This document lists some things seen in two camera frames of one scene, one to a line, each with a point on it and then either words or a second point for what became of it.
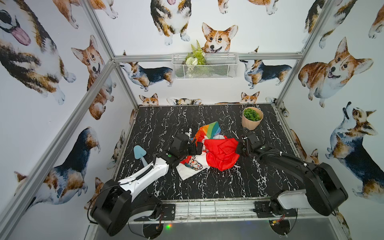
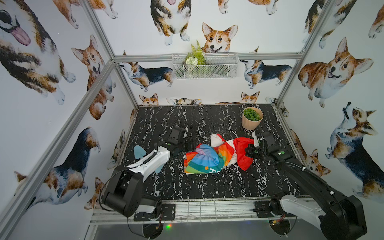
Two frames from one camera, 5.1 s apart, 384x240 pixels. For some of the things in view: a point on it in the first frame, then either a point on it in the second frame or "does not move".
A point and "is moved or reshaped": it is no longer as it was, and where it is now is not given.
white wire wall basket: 219,66 does not move
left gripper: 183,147 → 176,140
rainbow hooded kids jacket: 218,152 is moved or reshaped
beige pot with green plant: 251,117 does not move
